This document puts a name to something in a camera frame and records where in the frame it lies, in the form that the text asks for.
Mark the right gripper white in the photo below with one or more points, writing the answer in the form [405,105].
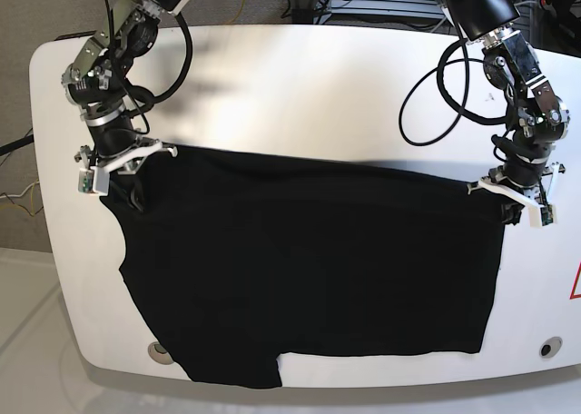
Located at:
[129,160]

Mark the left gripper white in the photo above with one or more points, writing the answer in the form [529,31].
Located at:
[538,195]

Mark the black T-shirt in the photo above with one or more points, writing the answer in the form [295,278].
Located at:
[240,258]

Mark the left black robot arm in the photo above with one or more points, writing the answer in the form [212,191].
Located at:
[534,120]

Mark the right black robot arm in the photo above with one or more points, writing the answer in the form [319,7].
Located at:
[97,79]

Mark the red warning sticker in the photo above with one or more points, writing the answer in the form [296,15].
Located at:
[576,289]

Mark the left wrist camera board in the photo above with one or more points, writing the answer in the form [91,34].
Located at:
[542,215]

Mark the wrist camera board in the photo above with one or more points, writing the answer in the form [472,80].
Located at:
[542,215]
[94,181]

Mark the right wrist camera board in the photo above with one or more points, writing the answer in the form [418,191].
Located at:
[94,181]

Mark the table cable grommet hole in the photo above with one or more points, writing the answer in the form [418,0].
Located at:
[551,347]

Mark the aluminium frame rail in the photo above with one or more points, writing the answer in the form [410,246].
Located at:
[414,9]

